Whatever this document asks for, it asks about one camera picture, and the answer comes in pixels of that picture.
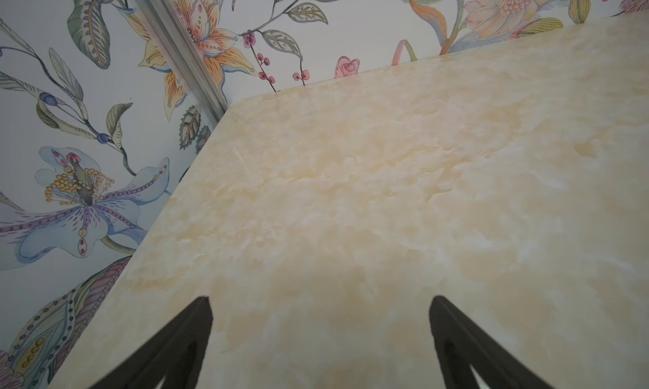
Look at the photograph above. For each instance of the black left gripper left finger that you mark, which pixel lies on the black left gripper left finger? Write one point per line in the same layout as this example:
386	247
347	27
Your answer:
172	358

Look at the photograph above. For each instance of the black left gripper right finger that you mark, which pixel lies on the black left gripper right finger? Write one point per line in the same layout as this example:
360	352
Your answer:
466	352

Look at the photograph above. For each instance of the left rear aluminium corner post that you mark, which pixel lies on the left rear aluminium corner post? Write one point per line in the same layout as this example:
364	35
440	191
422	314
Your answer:
172	48

